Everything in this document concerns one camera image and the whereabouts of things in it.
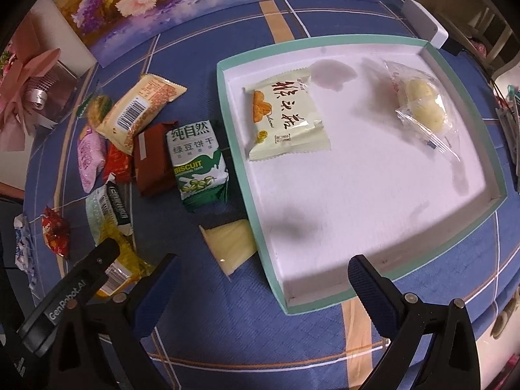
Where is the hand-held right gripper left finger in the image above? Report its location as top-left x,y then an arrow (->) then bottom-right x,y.
51,254 -> 181,390

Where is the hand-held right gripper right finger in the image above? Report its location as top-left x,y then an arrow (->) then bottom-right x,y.
348,254 -> 482,390

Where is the pink snack packet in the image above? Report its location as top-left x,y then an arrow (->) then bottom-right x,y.
77,127 -> 107,194

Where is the brown red snack packet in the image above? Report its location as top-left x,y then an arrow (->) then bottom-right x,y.
134,121 -> 180,198

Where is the white device box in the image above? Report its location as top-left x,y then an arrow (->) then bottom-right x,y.
402,0 -> 449,49

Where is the teal rimmed white box tray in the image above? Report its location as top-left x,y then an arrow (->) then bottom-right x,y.
216,36 -> 508,315

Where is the pale green snack packet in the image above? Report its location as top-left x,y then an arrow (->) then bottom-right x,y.
243,69 -> 332,162

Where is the green yellow snack packet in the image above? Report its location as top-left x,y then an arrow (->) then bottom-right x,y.
76,93 -> 113,131

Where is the floral painting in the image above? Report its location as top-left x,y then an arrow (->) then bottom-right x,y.
43,0 -> 383,69

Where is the red twisted-end snack packet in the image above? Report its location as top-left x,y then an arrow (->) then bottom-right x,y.
42,206 -> 71,258

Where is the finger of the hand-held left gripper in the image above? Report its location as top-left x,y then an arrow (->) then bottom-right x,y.
79,238 -> 120,281

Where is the blue plaid cloth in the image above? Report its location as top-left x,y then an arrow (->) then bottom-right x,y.
22,0 -> 520,390

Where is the beige barcode snack packet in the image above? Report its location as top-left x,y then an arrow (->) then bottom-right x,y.
101,74 -> 188,156

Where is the green white biscuit packet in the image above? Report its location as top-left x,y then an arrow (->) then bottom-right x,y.
166,120 -> 230,213

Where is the pink container with flowers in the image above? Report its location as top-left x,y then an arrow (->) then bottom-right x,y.
0,46 -> 84,153

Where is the pale yellow jelly cup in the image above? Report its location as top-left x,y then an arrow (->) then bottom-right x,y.
199,219 -> 258,282

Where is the clear packet of yellow balls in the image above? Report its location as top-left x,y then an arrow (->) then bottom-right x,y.
384,60 -> 462,161

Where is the blue white wrapper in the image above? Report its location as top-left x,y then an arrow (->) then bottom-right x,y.
13,214 -> 40,291

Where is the clear green black-label packet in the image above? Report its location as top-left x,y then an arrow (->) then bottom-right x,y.
85,183 -> 135,246

